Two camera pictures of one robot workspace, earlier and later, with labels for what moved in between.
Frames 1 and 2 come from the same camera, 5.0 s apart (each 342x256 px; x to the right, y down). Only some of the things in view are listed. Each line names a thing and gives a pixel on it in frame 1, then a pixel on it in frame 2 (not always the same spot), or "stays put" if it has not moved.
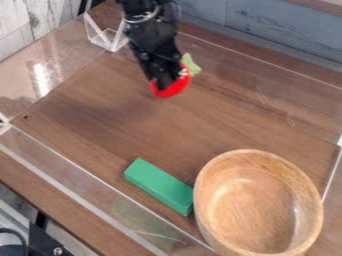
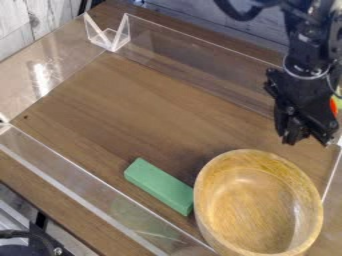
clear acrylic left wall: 43,65 stays put
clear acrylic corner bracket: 108,38 stays put
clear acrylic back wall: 294,97 stays put
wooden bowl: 256,204 stays put
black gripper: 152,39 to 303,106
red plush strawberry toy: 180,84 to 334,106
